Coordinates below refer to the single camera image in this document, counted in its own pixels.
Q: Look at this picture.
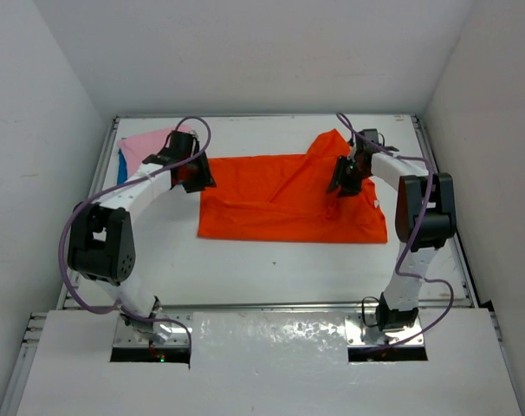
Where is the metal base plate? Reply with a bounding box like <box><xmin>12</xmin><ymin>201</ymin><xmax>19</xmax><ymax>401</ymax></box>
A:
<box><xmin>113</xmin><ymin>315</ymin><xmax>192</xmax><ymax>348</ymax></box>
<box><xmin>344</xmin><ymin>309</ymin><xmax>425</xmax><ymax>348</ymax></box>

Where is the aluminium frame rail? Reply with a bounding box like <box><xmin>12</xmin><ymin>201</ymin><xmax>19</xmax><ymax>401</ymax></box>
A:
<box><xmin>57</xmin><ymin>116</ymin><xmax>120</xmax><ymax>315</ymax></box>
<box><xmin>411</xmin><ymin>114</ymin><xmax>495</xmax><ymax>314</ymax></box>
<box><xmin>162</xmin><ymin>300</ymin><xmax>472</xmax><ymax>312</ymax></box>

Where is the folded pink t shirt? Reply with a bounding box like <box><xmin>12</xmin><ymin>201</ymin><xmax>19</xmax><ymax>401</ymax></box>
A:
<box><xmin>117</xmin><ymin>127</ymin><xmax>171</xmax><ymax>178</ymax></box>

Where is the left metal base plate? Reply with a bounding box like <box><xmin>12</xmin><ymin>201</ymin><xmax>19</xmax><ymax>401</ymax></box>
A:
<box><xmin>113</xmin><ymin>315</ymin><xmax>192</xmax><ymax>348</ymax></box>

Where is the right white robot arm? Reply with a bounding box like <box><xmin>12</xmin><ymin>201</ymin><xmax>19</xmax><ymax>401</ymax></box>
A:
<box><xmin>327</xmin><ymin>129</ymin><xmax>457</xmax><ymax>332</ymax></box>

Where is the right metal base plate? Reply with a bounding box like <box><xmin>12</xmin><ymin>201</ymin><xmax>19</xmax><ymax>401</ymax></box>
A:
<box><xmin>344</xmin><ymin>309</ymin><xmax>425</xmax><ymax>348</ymax></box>

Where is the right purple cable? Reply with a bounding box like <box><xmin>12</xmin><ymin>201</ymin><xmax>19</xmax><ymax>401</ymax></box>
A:
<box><xmin>334</xmin><ymin>112</ymin><xmax>456</xmax><ymax>350</ymax></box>

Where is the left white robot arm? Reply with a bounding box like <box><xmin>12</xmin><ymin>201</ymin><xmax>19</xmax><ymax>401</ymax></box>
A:
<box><xmin>67</xmin><ymin>130</ymin><xmax>216</xmax><ymax>323</ymax></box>

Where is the orange t shirt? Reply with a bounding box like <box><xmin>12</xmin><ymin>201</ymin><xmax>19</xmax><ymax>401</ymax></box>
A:
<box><xmin>198</xmin><ymin>130</ymin><xmax>388</xmax><ymax>244</ymax></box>

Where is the left aluminium frame rail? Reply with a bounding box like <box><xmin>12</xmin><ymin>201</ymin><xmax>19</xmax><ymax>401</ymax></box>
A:
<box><xmin>57</xmin><ymin>116</ymin><xmax>120</xmax><ymax>315</ymax></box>

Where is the black looped wire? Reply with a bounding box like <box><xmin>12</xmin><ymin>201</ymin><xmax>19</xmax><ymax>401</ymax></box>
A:
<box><xmin>361</xmin><ymin>296</ymin><xmax>381</xmax><ymax>330</ymax></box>

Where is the white front cover board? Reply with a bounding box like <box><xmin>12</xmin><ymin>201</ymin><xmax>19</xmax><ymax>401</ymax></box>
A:
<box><xmin>18</xmin><ymin>309</ymin><xmax>520</xmax><ymax>415</ymax></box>

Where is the folded blue t shirt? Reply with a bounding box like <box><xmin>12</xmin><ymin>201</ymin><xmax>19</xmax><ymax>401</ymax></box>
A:
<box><xmin>117</xmin><ymin>150</ymin><xmax>128</xmax><ymax>185</ymax></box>

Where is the purple cable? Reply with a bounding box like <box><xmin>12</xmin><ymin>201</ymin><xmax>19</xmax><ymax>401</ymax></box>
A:
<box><xmin>334</xmin><ymin>112</ymin><xmax>456</xmax><ymax>350</ymax></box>
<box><xmin>57</xmin><ymin>115</ymin><xmax>213</xmax><ymax>357</ymax></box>

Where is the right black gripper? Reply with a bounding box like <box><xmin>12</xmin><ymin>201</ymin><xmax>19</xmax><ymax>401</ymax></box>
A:
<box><xmin>327</xmin><ymin>155</ymin><xmax>370</xmax><ymax>198</ymax></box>

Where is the front aluminium frame rail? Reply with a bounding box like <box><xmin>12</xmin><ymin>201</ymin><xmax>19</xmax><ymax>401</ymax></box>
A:
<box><xmin>162</xmin><ymin>300</ymin><xmax>472</xmax><ymax>312</ymax></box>

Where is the right aluminium frame rail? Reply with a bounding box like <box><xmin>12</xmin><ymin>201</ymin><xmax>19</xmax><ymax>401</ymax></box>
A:
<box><xmin>411</xmin><ymin>114</ymin><xmax>495</xmax><ymax>314</ymax></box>

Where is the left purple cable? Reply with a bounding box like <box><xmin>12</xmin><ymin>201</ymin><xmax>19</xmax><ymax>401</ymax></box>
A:
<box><xmin>57</xmin><ymin>115</ymin><xmax>213</xmax><ymax>357</ymax></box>

